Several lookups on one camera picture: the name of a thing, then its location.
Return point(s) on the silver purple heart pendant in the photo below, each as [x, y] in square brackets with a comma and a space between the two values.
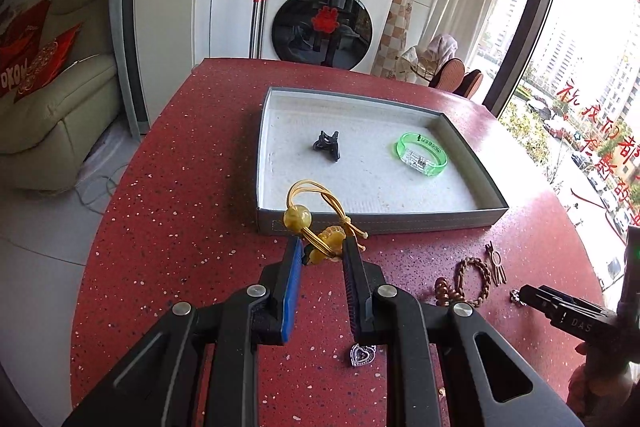
[515, 296]

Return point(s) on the red printed cushion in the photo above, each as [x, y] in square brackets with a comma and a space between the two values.
[50, 62]
[20, 47]

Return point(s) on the beige sofa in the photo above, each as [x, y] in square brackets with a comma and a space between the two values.
[60, 122]

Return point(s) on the pale cloth on chair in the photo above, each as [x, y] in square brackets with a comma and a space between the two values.
[442, 49]

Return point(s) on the beige pronged hair clip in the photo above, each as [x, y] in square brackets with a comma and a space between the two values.
[496, 264]

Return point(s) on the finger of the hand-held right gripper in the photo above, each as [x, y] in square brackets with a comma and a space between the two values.
[570, 294]
[550, 302]

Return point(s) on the red sticker on washer door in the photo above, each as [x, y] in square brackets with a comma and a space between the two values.
[326, 21]

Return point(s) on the checkered orange wall panel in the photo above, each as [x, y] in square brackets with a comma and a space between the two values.
[392, 37]

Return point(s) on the silver pink heart pendant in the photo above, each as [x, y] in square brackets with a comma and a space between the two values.
[362, 354]

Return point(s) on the grey shallow tray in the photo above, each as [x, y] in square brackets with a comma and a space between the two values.
[365, 187]

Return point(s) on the black hair claw clip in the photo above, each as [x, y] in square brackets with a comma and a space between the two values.
[326, 144]

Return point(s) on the dark window frame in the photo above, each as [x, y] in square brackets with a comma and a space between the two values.
[530, 7]

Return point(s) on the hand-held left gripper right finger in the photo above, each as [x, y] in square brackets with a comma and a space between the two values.
[352, 302]

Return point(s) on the person's right hand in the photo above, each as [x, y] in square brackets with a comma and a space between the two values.
[582, 349]

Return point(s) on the white washing machine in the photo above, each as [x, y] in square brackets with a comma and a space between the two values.
[370, 22]

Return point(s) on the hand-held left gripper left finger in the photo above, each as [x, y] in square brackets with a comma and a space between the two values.
[292, 297]

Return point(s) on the grey door frame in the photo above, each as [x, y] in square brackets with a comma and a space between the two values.
[122, 32]

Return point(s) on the cream tote bag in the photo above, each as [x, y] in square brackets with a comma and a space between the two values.
[412, 67]

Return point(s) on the white cabinet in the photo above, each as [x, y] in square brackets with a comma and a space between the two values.
[175, 7]

